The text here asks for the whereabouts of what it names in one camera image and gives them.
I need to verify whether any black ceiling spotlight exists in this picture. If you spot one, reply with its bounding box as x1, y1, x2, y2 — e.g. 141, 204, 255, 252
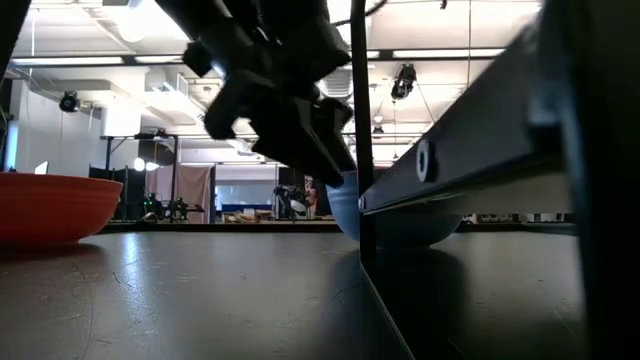
58, 90, 81, 114
391, 63, 418, 101

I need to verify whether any black table mat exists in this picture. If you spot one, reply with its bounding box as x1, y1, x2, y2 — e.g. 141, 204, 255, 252
0, 229, 591, 360

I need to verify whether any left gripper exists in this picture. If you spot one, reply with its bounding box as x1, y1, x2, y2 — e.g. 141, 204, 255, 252
182, 19, 359, 189

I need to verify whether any red bowl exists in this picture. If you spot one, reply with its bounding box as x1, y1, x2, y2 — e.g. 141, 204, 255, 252
0, 172, 124, 246

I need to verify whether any black vertical frame post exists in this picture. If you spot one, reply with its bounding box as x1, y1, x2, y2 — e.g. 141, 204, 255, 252
349, 0, 377, 269

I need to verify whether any blue bowl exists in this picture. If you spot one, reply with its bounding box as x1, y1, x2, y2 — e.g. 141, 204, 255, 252
327, 171, 464, 249

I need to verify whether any black cabinet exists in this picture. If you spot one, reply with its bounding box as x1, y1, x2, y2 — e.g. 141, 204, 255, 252
278, 167, 306, 190

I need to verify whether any beige curtain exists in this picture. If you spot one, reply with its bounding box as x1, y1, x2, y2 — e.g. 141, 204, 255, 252
174, 164, 215, 225

